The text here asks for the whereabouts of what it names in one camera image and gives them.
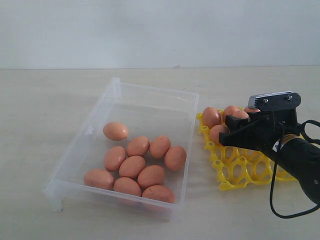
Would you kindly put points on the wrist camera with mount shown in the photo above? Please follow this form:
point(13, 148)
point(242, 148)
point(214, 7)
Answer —
point(276, 101)

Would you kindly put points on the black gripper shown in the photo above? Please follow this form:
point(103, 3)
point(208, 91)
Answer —
point(260, 131)

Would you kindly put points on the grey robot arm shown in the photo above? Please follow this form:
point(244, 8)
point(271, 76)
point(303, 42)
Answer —
point(301, 159)

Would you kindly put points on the clear plastic bin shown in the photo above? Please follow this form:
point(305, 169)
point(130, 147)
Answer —
point(145, 111)

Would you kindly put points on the yellow plastic egg tray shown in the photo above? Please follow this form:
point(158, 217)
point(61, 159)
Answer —
point(238, 167)

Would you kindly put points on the brown egg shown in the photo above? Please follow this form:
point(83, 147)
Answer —
point(241, 114)
point(229, 110)
point(211, 117)
point(132, 166)
point(139, 146)
point(159, 193)
point(127, 185)
point(150, 176)
point(159, 146)
point(175, 158)
point(249, 110)
point(214, 133)
point(99, 178)
point(115, 131)
point(113, 158)

